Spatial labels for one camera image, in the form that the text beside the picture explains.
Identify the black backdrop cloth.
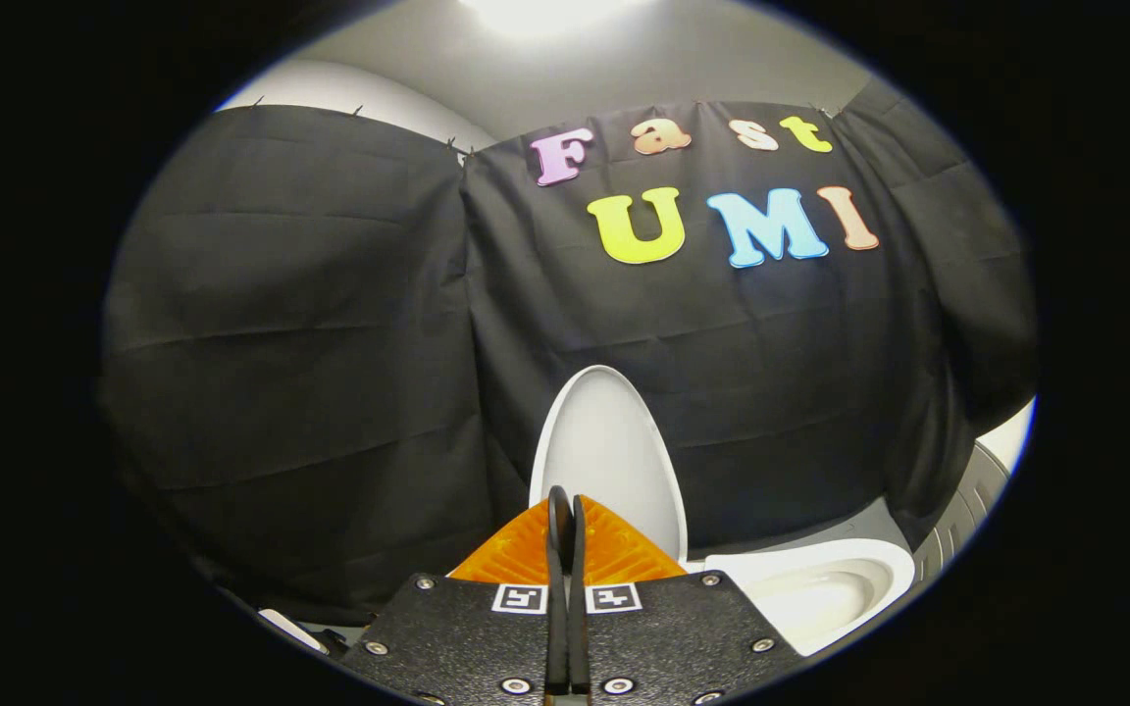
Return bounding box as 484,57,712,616
99,78,1039,629

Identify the large ceiling light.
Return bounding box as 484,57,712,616
457,0,644,38

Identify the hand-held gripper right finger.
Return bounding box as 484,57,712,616
570,493,806,706

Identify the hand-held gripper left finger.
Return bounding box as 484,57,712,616
341,485,571,706

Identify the white drawer cabinet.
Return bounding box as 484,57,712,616
913,397,1035,584

